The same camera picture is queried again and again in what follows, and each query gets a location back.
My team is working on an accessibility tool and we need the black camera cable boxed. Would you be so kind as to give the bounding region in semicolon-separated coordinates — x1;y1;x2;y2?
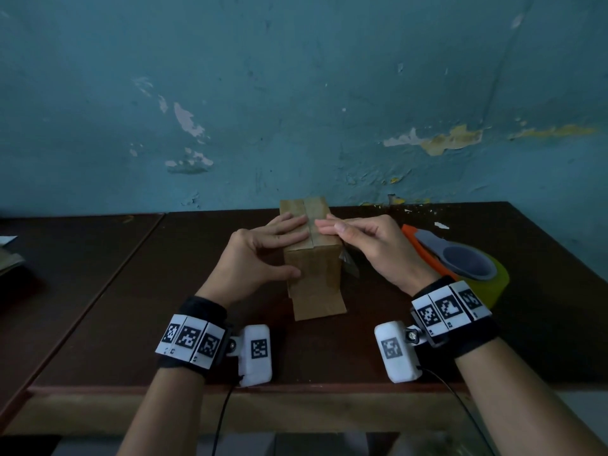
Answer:
211;382;238;456
422;369;497;456

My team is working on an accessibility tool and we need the person's right forearm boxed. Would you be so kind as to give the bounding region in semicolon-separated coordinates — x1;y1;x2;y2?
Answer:
453;338;608;456

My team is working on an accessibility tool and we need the brown cardboard box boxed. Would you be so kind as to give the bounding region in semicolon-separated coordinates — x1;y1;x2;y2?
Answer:
279;196;348;322

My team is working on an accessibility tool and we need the person's left forearm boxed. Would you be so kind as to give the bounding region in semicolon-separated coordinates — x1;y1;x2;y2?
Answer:
116;367;206;456

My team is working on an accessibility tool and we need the person's left hand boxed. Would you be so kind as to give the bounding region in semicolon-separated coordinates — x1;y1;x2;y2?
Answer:
195;212;310;309

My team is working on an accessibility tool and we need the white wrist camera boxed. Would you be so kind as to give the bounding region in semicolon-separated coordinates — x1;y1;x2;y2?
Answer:
374;320;426;384
227;324;273;388

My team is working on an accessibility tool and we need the stack of flat cardboard sheets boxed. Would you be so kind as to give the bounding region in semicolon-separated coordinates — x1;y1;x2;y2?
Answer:
0;246;25;276

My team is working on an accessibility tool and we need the black wristband with markers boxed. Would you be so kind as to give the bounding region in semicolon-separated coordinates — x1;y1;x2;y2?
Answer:
155;295;232;378
410;275;500;359

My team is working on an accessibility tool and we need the black left wristband with markers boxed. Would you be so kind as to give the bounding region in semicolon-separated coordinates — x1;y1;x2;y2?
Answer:
155;295;232;378

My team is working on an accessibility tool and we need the clear tape strip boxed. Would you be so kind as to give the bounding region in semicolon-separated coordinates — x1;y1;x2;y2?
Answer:
303;198;319;250
339;249;360;279

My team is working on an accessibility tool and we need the orange tape dispenser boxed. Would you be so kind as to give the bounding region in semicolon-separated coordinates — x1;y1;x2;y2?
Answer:
401;224;498;282

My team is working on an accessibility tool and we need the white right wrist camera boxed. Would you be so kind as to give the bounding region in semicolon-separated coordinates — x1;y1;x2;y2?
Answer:
374;320;426;384

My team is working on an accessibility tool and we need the black left camera cable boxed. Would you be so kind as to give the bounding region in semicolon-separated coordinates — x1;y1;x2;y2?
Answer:
211;382;238;456

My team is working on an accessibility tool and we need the black right camera cable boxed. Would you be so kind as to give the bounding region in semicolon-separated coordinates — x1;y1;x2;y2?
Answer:
422;369;497;456

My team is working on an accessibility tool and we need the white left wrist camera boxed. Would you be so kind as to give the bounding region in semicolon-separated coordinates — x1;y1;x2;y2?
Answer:
227;324;273;388

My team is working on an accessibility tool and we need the person's right hand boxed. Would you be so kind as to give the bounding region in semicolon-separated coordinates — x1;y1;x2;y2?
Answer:
315;213;440;296

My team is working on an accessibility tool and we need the black right wristband with markers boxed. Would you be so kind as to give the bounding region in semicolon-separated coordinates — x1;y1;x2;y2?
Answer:
410;275;500;359

